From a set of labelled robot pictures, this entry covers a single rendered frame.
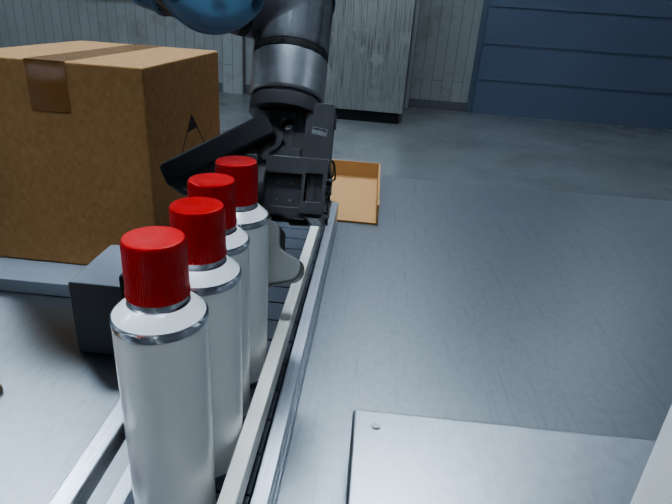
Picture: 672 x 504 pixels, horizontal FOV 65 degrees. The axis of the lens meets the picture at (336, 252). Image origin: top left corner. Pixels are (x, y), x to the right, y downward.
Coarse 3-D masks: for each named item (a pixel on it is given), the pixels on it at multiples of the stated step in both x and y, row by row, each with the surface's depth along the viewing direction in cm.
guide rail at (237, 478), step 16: (304, 256) 66; (304, 272) 62; (288, 304) 55; (288, 320) 52; (288, 336) 52; (272, 352) 47; (272, 368) 45; (272, 384) 44; (256, 400) 41; (256, 416) 40; (256, 432) 38; (240, 448) 37; (256, 448) 39; (240, 464) 36; (224, 480) 34; (240, 480) 34; (224, 496) 33; (240, 496) 34
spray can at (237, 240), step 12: (192, 180) 36; (204, 180) 36; (216, 180) 36; (228, 180) 36; (192, 192) 36; (204, 192) 35; (216, 192) 35; (228, 192) 36; (228, 204) 36; (228, 216) 37; (228, 228) 37; (240, 228) 39; (228, 240) 37; (240, 240) 38; (228, 252) 37; (240, 252) 37; (240, 264) 38
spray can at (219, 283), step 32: (192, 224) 31; (224, 224) 32; (192, 256) 32; (224, 256) 33; (192, 288) 31; (224, 288) 32; (224, 320) 33; (224, 352) 34; (224, 384) 35; (224, 416) 36; (224, 448) 37
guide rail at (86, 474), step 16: (112, 416) 32; (112, 432) 31; (96, 448) 30; (112, 448) 31; (80, 464) 29; (96, 464) 29; (64, 480) 28; (80, 480) 28; (96, 480) 29; (64, 496) 27; (80, 496) 28
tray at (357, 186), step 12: (336, 168) 127; (348, 168) 127; (360, 168) 126; (372, 168) 126; (336, 180) 123; (348, 180) 124; (360, 180) 124; (372, 180) 125; (336, 192) 115; (348, 192) 116; (360, 192) 116; (372, 192) 117; (348, 204) 109; (360, 204) 109; (372, 204) 110; (348, 216) 102; (360, 216) 103; (372, 216) 103
